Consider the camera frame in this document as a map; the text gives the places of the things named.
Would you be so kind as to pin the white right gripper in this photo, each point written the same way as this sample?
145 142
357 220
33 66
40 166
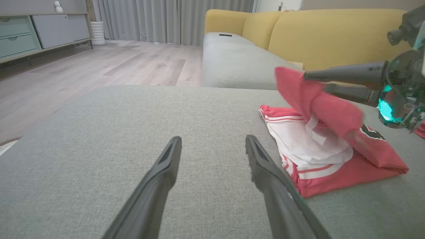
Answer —
403 86

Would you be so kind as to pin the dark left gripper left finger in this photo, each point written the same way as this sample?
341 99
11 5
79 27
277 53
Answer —
156 186

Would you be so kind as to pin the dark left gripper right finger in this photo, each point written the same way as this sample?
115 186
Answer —
282 202

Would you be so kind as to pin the red lettered jersey white sleeves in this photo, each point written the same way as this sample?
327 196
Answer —
332 116

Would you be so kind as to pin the red shorts with white stripe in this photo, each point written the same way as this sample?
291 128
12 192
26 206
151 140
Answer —
421 130

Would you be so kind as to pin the large yellow back cushion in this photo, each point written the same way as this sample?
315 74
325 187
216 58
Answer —
332 39

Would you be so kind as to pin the grey fabric ottoman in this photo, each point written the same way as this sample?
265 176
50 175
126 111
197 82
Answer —
99 132

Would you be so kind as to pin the small yellow back cushion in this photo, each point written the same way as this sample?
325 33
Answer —
260 28

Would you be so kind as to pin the yellow and grey sofa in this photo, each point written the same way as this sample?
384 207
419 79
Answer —
232 63

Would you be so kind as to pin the black remote control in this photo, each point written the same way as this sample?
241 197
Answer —
225 35

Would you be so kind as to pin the white ribbed cylinder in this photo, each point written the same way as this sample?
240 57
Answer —
98 33

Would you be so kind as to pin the grey curtain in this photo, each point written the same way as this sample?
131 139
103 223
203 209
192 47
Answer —
166 20

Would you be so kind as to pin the grey sideboard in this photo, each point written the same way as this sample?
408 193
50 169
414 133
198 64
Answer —
59 31

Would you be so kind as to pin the green sideboard drawer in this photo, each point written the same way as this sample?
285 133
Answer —
13 26
18 44

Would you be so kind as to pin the white figurine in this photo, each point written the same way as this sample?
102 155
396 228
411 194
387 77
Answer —
58 6

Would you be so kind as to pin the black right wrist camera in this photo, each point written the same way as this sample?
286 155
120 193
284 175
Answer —
408 28

